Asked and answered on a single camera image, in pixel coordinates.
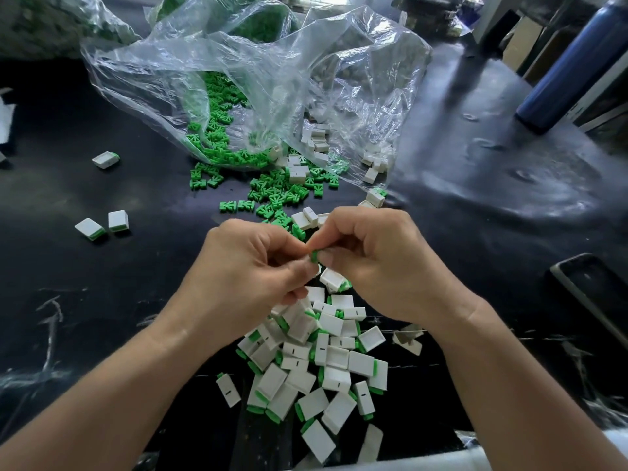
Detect pile of assembled white-green pieces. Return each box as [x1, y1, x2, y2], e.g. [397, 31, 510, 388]
[235, 268, 389, 465]

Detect white paper sheet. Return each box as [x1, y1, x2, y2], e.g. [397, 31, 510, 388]
[0, 93, 16, 145]

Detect white metal frame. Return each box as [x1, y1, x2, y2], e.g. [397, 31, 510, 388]
[474, 0, 628, 67]

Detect plastic bag full of green pieces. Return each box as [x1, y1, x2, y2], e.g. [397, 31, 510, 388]
[147, 0, 296, 43]

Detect heap of white caps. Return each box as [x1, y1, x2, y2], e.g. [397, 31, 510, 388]
[285, 117, 390, 232]

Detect pile of green clips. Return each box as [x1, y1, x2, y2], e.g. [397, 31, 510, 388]
[186, 71, 389, 241]

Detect empty white shell right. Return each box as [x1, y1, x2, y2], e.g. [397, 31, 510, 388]
[392, 326, 425, 357]

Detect person's right forearm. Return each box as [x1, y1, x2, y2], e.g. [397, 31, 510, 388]
[427, 301, 628, 471]

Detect large bag of assembled pieces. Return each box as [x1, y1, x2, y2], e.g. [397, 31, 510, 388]
[0, 0, 141, 60]

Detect person's right hand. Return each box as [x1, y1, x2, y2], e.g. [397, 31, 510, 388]
[308, 205, 484, 332]

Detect brown cardboard box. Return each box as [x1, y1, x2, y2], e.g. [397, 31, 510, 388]
[502, 16, 546, 73]

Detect black smartphone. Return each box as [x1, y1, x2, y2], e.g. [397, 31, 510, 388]
[549, 252, 628, 349]

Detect clear plastic bag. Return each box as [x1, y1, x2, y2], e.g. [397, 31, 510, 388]
[81, 0, 433, 175]

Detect blue cylinder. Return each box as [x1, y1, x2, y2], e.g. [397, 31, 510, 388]
[515, 0, 628, 133]

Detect person's left forearm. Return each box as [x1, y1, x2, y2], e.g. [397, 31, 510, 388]
[0, 319, 217, 471]

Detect person's left hand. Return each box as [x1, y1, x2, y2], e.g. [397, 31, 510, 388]
[162, 218, 321, 357]

